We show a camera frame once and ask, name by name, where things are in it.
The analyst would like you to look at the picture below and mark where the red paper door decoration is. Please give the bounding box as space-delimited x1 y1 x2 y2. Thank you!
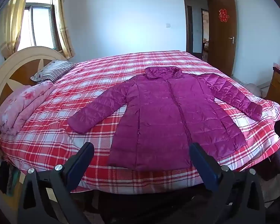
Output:
219 9 230 22

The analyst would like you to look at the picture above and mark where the striped pillow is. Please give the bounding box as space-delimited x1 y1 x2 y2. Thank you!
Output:
30 60 78 83

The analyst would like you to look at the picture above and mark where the pink floral folded quilt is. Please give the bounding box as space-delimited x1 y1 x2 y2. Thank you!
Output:
0 80 56 136

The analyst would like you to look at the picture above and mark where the wooden bedside cabinet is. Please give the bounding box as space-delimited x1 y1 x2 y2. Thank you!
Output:
266 66 280 108

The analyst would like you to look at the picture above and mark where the brown wooden door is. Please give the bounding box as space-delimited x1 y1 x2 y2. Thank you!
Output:
211 0 237 76

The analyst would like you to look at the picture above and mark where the pale cloth bundle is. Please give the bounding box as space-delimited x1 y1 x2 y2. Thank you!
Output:
246 83 263 97

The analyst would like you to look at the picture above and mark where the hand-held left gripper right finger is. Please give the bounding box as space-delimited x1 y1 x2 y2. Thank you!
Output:
189 142 266 224

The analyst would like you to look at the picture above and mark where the red plaid bed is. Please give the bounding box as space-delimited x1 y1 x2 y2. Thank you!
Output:
0 50 280 195

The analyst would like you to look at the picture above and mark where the cream wooden bed headboard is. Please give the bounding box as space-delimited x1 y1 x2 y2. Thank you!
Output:
0 46 69 143

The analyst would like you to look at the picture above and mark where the brown door frame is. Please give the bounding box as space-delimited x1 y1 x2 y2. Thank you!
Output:
182 0 215 62

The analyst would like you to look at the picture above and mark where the magenta puffer jacket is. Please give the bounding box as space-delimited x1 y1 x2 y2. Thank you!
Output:
68 66 263 171

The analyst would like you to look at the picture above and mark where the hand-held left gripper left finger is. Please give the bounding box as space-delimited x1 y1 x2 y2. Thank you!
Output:
17 142 95 224

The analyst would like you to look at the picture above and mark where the window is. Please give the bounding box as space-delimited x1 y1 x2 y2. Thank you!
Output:
16 0 62 52

